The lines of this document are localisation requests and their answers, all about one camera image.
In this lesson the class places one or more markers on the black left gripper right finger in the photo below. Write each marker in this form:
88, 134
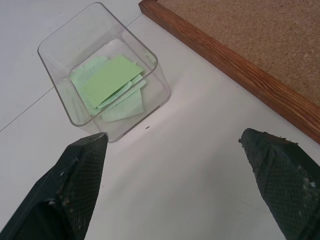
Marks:
282, 180

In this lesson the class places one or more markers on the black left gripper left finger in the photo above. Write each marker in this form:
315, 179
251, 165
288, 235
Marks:
62, 195

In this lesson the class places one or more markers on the green paper cards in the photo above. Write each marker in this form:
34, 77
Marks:
110, 80

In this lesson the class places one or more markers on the wood-framed cork board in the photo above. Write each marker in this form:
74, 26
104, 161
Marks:
250, 42

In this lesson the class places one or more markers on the clear plastic bin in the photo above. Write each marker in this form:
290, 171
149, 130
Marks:
75, 57

